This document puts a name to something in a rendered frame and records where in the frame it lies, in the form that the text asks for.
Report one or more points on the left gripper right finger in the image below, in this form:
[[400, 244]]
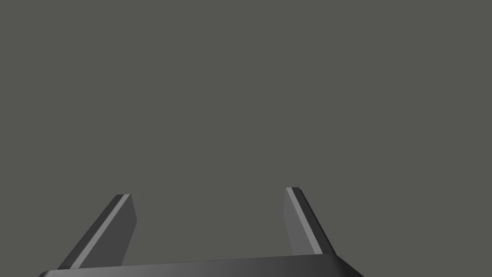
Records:
[[304, 227]]

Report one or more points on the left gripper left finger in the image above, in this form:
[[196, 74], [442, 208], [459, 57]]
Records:
[[109, 238]]

